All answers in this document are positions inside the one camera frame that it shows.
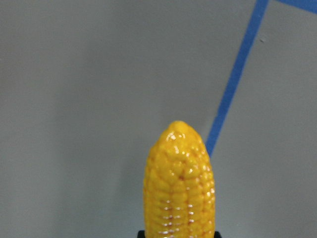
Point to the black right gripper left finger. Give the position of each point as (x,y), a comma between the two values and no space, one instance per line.
(141,234)

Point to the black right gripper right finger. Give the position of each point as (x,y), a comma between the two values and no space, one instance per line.
(217,234)

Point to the yellow corn cob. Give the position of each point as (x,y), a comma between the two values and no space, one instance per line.
(178,186)

